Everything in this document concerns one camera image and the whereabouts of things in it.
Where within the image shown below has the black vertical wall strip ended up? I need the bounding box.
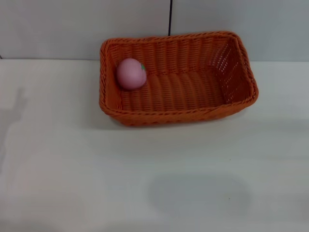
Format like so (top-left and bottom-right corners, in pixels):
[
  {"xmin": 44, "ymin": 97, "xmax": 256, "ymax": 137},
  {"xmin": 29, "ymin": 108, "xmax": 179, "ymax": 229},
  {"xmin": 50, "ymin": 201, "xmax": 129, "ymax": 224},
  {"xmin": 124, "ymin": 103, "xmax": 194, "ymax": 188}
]
[{"xmin": 168, "ymin": 0, "xmax": 174, "ymax": 37}]

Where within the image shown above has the pink toy peach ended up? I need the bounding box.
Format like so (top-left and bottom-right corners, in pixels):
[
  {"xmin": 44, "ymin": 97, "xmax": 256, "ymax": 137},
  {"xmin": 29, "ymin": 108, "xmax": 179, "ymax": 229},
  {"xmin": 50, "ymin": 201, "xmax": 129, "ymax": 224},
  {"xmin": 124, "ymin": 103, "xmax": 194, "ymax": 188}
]
[{"xmin": 116, "ymin": 58, "xmax": 147, "ymax": 91}]

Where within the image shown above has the orange woven plastic basket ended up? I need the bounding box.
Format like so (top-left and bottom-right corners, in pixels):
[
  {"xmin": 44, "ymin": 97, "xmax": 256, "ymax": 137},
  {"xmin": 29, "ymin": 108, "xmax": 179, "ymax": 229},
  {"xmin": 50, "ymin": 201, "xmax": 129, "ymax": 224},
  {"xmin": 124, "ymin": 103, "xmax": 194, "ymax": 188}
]
[{"xmin": 98, "ymin": 30, "xmax": 260, "ymax": 128}]

